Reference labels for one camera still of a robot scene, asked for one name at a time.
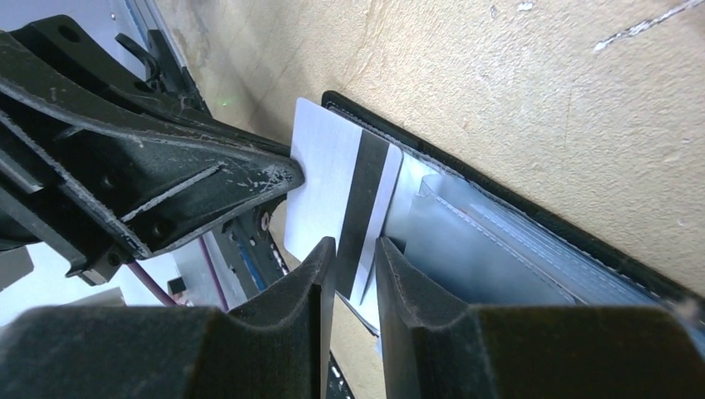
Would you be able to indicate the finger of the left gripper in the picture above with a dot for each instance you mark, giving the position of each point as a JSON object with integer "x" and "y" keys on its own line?
{"x": 168, "y": 93}
{"x": 104, "y": 169}

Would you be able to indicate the black leather card holder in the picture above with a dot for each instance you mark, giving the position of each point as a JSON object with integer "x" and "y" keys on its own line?
{"x": 486, "y": 244}

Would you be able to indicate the white card black stripe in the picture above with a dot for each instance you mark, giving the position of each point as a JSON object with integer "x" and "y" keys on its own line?
{"x": 350, "y": 175}

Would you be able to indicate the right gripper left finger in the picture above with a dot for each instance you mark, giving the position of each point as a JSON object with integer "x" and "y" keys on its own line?
{"x": 93, "y": 352}

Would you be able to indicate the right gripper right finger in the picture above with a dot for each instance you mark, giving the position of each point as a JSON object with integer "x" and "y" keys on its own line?
{"x": 435, "y": 345}

